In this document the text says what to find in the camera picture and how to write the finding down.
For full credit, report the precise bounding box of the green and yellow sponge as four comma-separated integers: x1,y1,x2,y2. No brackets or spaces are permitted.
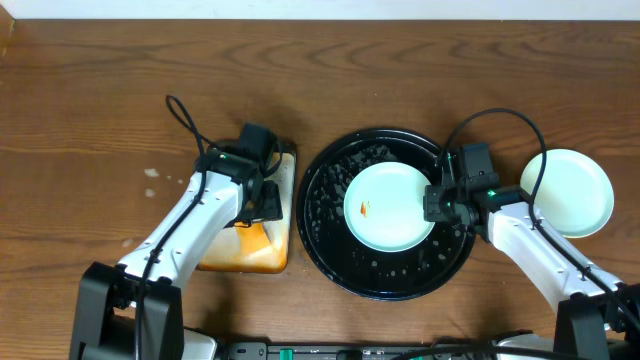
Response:
234,222,271,255

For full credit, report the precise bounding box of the light blue plate front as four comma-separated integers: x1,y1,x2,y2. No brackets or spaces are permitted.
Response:
343,162,435,253

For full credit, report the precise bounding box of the light green plate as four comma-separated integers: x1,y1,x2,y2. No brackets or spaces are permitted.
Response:
520,149,615,238

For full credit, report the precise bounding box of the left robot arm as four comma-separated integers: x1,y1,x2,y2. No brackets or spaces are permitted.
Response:
69,124,283,359

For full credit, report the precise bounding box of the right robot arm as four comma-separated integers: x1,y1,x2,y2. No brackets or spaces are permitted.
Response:
423,144,639,359

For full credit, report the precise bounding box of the rectangular black soapy tray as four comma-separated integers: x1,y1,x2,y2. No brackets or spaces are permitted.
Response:
197,141,297,274

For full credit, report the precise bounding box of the round black tray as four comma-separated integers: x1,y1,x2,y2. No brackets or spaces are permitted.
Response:
296,128,475,301

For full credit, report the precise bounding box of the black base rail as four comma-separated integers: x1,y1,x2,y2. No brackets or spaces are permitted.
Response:
184,329,556,360

